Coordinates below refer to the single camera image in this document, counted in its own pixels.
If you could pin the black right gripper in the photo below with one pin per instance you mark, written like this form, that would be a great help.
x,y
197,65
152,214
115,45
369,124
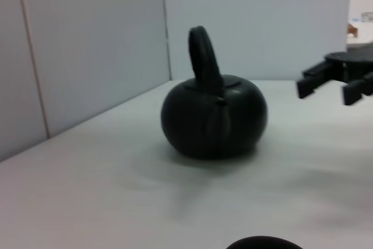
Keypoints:
x,y
355,62

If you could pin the small black teacup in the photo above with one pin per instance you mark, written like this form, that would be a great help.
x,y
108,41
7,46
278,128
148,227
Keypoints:
x,y
262,243

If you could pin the brown cardboard box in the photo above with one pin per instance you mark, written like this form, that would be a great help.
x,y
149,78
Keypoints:
x,y
352,29

